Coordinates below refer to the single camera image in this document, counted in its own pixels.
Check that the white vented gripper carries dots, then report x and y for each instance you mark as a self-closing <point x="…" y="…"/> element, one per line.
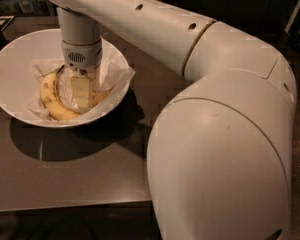
<point x="82" y="56"/>

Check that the spotted yellow banana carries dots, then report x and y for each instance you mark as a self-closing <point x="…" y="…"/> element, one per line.
<point x="50" y="98"/>
<point x="96" y="95"/>

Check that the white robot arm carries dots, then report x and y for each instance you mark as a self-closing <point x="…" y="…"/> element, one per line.
<point x="219" y="157"/>

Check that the white paper bowl liner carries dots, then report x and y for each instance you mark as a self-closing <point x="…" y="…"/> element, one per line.
<point x="115" y="74"/>

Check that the white ceramic bowl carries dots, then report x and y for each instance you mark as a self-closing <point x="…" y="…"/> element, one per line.
<point x="17" y="83"/>

